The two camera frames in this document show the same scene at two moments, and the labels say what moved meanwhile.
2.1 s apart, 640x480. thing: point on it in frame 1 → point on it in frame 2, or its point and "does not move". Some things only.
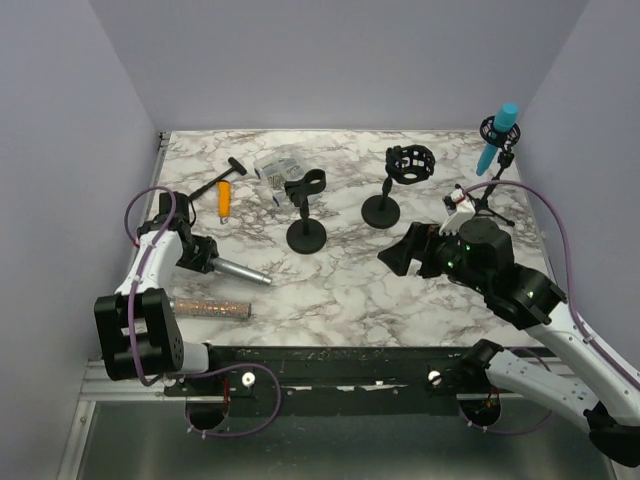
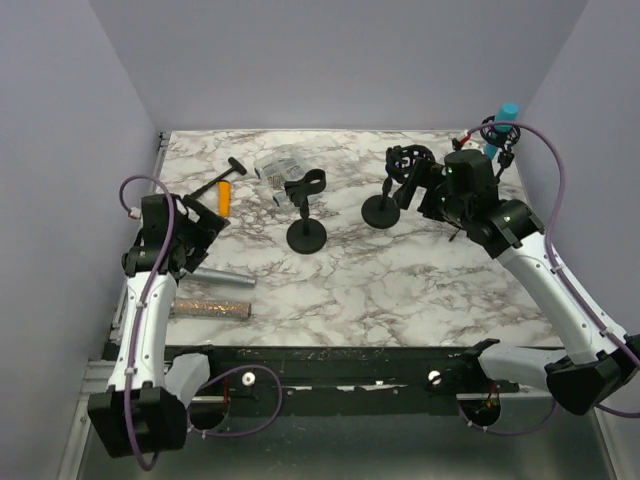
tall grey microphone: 228,266 → 220,276
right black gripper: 422,238 → 426,174
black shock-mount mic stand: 406,164 does not move
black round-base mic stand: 306,235 does not move
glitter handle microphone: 211,309 does not move
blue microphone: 504,121 does not move
